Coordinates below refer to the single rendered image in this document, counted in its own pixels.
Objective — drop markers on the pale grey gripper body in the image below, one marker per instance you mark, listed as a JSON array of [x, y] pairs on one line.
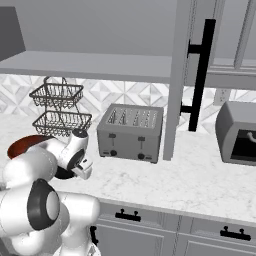
[[83, 169]]

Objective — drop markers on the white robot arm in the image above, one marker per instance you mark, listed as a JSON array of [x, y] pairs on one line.
[[23, 173]]

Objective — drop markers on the red-brown bowl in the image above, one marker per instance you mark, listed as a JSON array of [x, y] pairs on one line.
[[23, 145]]

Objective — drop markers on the grey base cabinet door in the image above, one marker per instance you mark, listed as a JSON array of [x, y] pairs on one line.
[[133, 241], [213, 248]]

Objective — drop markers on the grey open cabinet shelf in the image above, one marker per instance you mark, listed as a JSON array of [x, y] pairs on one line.
[[90, 65]]

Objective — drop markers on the grey open cabinet door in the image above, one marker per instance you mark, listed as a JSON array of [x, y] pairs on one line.
[[176, 83]]

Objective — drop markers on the grey cabinet side panel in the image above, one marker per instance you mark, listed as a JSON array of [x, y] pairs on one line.
[[10, 33]]

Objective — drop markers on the grey four-slot toaster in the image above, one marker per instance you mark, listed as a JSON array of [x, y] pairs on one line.
[[128, 138]]

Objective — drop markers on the grey drawer front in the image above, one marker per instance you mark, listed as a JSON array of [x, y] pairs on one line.
[[206, 230], [153, 216]]

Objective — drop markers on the grey bread box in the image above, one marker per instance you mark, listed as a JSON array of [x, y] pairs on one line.
[[233, 133]]

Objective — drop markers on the grey wall socket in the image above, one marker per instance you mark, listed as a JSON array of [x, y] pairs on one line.
[[221, 96]]

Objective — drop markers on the grey closed wall cabinet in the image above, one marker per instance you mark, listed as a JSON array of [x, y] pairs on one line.
[[230, 40]]

